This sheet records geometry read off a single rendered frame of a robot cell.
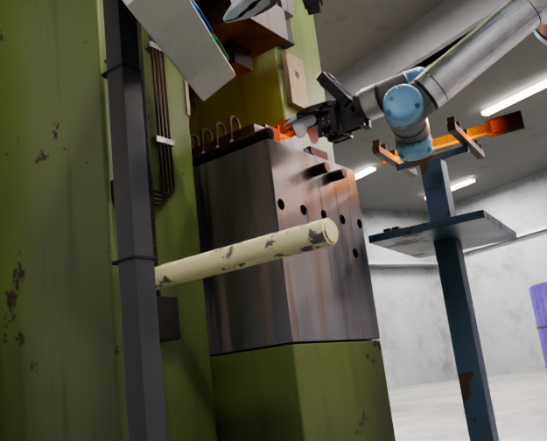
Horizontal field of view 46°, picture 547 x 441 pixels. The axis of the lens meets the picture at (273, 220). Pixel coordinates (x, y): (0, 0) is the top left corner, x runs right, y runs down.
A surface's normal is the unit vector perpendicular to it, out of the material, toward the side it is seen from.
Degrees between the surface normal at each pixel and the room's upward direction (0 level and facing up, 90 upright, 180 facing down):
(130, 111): 90
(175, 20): 150
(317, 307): 90
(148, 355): 90
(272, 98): 90
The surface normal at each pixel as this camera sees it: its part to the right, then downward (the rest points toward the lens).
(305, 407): 0.79, -0.24
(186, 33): 0.58, 0.75
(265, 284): -0.60, -0.13
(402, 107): -0.32, -0.20
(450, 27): -0.83, -0.04
